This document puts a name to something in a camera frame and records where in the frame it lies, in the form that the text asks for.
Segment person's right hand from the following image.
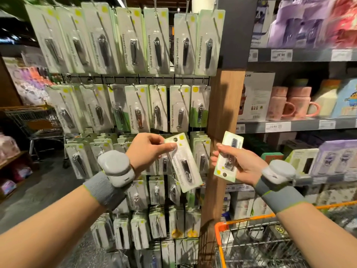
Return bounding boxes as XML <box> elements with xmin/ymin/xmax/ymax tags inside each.
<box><xmin>211</xmin><ymin>143</ymin><xmax>270</xmax><ymax>188</ymax></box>

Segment person's left hand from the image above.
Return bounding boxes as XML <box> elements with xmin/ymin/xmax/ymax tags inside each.
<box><xmin>125</xmin><ymin>133</ymin><xmax>178</xmax><ymax>176</ymax></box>

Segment white carded nail clipper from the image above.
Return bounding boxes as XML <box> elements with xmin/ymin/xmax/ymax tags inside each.
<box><xmin>165</xmin><ymin>133</ymin><xmax>204</xmax><ymax>193</ymax></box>
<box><xmin>213</xmin><ymin>131</ymin><xmax>244</xmax><ymax>183</ymax></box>

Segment orange wire shopping cart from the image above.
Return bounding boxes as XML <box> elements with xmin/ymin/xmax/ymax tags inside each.
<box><xmin>215</xmin><ymin>201</ymin><xmax>357</xmax><ymax>268</ymax></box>

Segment rows of hung nail clipper packs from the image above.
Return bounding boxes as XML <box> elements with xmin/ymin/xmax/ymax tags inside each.
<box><xmin>25</xmin><ymin>3</ymin><xmax>226</xmax><ymax>268</ymax></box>

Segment person's right forearm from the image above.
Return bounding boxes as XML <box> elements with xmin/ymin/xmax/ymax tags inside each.
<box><xmin>276</xmin><ymin>201</ymin><xmax>357</xmax><ymax>268</ymax></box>

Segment grey kitchenware shelf unit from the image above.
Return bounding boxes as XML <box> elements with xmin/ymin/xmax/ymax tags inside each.
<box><xmin>234</xmin><ymin>0</ymin><xmax>357</xmax><ymax>221</ymax></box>

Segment large white product box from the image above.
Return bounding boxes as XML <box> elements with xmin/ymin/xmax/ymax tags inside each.
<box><xmin>238</xmin><ymin>72</ymin><xmax>276</xmax><ymax>123</ymax></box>

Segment lavender product box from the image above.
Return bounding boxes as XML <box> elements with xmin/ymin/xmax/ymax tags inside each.
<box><xmin>309</xmin><ymin>139</ymin><xmax>357</xmax><ymax>176</ymax></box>

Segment empty silver shopping cart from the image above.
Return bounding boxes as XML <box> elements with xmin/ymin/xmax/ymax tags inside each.
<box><xmin>0</xmin><ymin>105</ymin><xmax>65</xmax><ymax>168</ymax></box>

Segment wooden detergent shelf unit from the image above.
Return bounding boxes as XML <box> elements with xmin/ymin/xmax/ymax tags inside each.
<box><xmin>0</xmin><ymin>134</ymin><xmax>34</xmax><ymax>199</ymax></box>

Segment teal orange box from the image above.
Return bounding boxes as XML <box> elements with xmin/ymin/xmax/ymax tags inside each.
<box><xmin>261</xmin><ymin>152</ymin><xmax>284</xmax><ymax>165</ymax></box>

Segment grey wrist tracker band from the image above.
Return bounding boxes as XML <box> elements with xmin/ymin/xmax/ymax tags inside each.
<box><xmin>84</xmin><ymin>150</ymin><xmax>136</xmax><ymax>211</ymax></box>
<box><xmin>254</xmin><ymin>159</ymin><xmax>306</xmax><ymax>214</ymax></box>

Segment green white box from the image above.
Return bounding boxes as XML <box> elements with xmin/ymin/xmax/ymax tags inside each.
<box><xmin>284</xmin><ymin>148</ymin><xmax>320</xmax><ymax>176</ymax></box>

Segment cream white jug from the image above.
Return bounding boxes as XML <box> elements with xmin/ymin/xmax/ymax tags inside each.
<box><xmin>312</xmin><ymin>80</ymin><xmax>341</xmax><ymax>118</ymax></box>

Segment blue cartoon box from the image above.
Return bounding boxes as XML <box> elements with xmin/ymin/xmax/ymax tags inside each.
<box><xmin>332</xmin><ymin>80</ymin><xmax>357</xmax><ymax>118</ymax></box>

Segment row of pastel laundry bottles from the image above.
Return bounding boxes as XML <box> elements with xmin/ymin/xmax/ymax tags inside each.
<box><xmin>3</xmin><ymin>55</ymin><xmax>54</xmax><ymax>106</ymax></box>

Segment purple boxed appliance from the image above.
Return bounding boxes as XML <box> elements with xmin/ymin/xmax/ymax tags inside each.
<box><xmin>268</xmin><ymin>0</ymin><xmax>332</xmax><ymax>48</ymax></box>

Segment row of pink red packs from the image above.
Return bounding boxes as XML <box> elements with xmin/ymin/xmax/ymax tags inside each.
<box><xmin>326</xmin><ymin>0</ymin><xmax>357</xmax><ymax>47</ymax></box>

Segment wooden post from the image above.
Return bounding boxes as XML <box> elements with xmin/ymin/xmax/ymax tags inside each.
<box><xmin>198</xmin><ymin>70</ymin><xmax>246</xmax><ymax>268</ymax></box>

